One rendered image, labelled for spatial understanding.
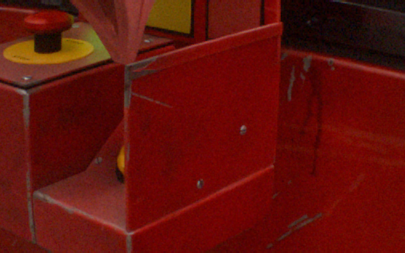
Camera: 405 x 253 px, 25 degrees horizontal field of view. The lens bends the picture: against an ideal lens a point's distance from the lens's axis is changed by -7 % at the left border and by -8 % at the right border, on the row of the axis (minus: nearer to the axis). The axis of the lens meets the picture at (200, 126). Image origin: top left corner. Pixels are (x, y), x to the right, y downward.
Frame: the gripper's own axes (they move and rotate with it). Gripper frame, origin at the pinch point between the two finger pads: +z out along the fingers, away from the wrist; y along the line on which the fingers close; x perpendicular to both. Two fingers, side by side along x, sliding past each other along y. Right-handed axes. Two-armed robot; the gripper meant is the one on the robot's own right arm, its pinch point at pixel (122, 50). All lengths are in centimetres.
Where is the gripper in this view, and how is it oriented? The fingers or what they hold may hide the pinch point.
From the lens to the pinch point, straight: 60.6
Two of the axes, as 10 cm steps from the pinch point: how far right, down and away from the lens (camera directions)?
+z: 1.3, 8.5, 5.0
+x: -7.9, -2.2, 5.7
